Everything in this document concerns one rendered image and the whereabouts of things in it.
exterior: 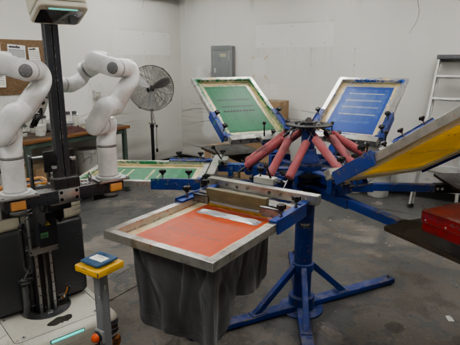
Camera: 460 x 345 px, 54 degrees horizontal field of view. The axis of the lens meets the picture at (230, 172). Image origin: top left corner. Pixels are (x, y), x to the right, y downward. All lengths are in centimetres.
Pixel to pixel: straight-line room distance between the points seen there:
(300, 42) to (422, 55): 161
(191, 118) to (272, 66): 176
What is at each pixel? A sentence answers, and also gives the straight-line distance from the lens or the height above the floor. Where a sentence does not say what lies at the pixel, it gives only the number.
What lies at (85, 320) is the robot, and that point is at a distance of 280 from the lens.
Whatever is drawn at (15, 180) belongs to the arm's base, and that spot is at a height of 121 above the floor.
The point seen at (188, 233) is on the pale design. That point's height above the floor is 95.
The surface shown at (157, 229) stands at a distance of 209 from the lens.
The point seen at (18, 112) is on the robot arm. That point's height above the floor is 150.
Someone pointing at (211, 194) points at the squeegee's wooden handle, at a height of 103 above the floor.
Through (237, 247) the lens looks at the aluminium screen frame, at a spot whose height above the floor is 99.
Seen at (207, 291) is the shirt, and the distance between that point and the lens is 187.
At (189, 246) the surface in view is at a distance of 189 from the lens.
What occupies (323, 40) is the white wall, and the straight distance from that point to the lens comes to 644.
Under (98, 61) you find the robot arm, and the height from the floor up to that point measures 170.
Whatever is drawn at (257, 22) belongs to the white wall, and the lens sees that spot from 692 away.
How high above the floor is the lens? 170
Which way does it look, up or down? 14 degrees down
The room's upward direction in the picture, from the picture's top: straight up
